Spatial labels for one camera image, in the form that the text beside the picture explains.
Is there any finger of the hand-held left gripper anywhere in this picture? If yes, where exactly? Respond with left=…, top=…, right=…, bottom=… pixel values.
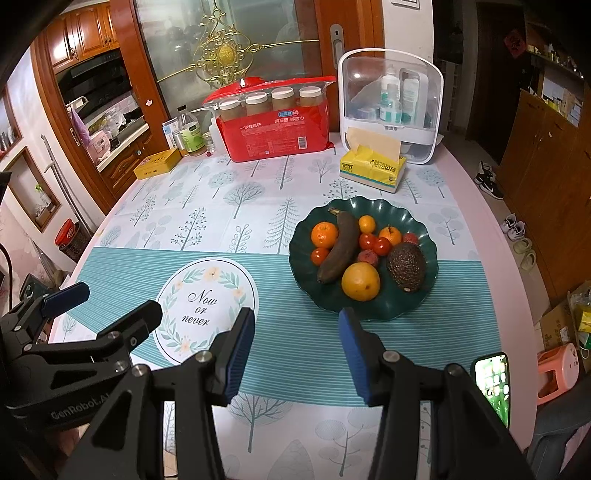
left=11, top=283, right=90, bottom=344
left=28, top=300, right=163, bottom=371

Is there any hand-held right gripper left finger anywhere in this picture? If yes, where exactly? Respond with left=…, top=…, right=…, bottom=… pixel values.
left=58, top=308, right=257, bottom=480

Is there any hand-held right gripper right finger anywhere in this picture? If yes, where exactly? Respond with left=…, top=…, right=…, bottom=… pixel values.
left=338, top=308, right=532, bottom=480

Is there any dark green scalloped plate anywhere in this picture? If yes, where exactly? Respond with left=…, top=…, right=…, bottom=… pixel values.
left=288, top=196, right=438, bottom=322

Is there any large smooth orange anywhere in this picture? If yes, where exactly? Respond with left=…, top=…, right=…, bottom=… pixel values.
left=341, top=261, right=380, bottom=302

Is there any dark avocado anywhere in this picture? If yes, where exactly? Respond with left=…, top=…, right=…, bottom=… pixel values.
left=386, top=243, right=427, bottom=293

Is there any brown overripe banana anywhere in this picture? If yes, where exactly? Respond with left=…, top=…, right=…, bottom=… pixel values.
left=316, top=209, right=361, bottom=284

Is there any orange mandarin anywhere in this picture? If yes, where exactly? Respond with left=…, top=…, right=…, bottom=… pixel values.
left=311, top=222, right=340, bottom=248

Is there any tree print tablecloth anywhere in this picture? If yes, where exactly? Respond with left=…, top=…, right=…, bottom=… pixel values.
left=48, top=152, right=502, bottom=480

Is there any smartphone with lit screen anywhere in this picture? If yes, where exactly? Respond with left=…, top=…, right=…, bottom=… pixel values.
left=470, top=352, right=511, bottom=430

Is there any pink kitchen appliance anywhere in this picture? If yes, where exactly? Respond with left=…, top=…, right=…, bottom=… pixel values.
left=90, top=131, right=114, bottom=162

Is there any yellow flat box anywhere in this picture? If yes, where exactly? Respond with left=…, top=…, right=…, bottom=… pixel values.
left=133, top=148, right=182, bottom=181

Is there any yellow tissue pack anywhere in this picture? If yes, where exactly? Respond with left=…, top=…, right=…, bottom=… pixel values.
left=339, top=127, right=408, bottom=195

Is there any small white carton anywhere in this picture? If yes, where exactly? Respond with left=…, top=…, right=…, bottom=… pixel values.
left=161, top=119, right=182, bottom=151

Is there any clear bottle green label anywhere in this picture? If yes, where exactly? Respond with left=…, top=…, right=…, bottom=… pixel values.
left=177, top=105, right=206, bottom=158

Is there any small white bottle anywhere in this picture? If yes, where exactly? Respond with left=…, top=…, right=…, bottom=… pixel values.
left=203, top=117, right=222, bottom=155

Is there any pink plastic stool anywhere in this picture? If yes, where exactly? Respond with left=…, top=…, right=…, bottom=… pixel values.
left=537, top=342, right=581, bottom=406

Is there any cardboard box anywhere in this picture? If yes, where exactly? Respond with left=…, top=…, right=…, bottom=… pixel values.
left=540, top=300, right=578, bottom=354

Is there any dark grey chair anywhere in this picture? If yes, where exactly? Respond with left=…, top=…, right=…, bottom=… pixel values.
left=526, top=401, right=591, bottom=480

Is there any red paper cup package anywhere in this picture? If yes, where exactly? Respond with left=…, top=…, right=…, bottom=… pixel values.
left=203, top=76, right=337, bottom=163

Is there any black range hood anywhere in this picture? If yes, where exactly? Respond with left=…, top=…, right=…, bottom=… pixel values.
left=55, top=51, right=134, bottom=100

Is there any white storage box clear lid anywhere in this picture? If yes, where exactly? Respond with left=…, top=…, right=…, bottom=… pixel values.
left=337, top=48, right=445, bottom=165

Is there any white bottle teal label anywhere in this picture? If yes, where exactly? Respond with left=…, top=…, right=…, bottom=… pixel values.
left=379, top=67, right=402, bottom=123

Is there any brown wooden cabinet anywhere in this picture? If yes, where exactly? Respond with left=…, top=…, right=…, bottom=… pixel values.
left=505, top=88, right=591, bottom=305

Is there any glass door gold ornament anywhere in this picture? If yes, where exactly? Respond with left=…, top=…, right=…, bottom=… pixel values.
left=108, top=0, right=386, bottom=148

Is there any dark wooden door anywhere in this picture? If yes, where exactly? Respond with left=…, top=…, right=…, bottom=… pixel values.
left=466, top=2, right=527, bottom=162

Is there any black cable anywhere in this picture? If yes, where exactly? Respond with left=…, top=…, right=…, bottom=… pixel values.
left=0, top=247, right=13, bottom=315

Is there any wooden wall niche frame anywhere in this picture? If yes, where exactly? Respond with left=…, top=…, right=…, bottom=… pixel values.
left=4, top=148, right=63, bottom=232

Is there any wooden kitchen wall cabinet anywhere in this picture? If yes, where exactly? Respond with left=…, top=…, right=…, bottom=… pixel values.
left=44, top=4, right=121, bottom=70

